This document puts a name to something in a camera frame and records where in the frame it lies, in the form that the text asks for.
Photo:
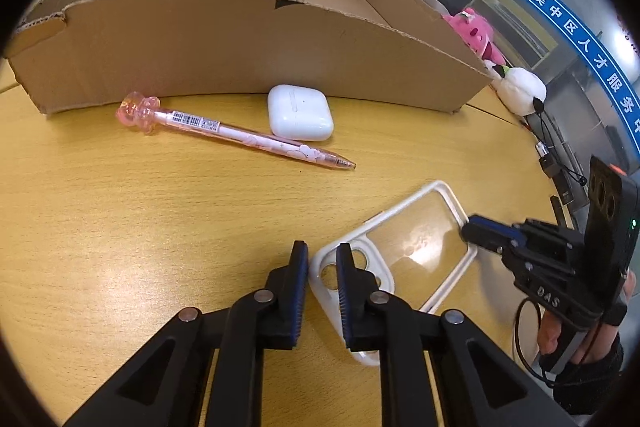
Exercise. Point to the white clear phone case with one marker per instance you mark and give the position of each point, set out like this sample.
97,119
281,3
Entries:
400,257

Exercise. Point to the white plush toy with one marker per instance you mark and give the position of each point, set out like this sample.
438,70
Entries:
520,89

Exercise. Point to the person's right hand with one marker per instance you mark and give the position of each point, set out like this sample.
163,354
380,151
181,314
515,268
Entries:
552,337

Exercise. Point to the brown cardboard box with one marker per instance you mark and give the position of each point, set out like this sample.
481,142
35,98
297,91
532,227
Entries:
225,52

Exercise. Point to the pink pen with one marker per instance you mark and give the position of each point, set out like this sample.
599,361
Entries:
210,123

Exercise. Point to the person's right forearm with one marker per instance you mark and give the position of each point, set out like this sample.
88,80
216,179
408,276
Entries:
592,382

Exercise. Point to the pink bear plush toy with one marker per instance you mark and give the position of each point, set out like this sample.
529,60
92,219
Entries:
472,32

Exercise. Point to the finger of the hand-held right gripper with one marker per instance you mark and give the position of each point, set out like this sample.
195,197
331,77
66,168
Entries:
495,224
485,241

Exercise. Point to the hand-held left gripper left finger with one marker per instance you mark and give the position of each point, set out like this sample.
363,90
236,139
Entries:
300,292

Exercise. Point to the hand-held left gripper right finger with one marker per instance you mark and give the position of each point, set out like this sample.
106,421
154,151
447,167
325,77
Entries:
344,297

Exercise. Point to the white earbud case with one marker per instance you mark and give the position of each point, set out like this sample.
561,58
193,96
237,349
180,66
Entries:
297,112

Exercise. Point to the blue door sign band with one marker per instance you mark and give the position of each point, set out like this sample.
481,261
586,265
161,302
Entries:
565,22

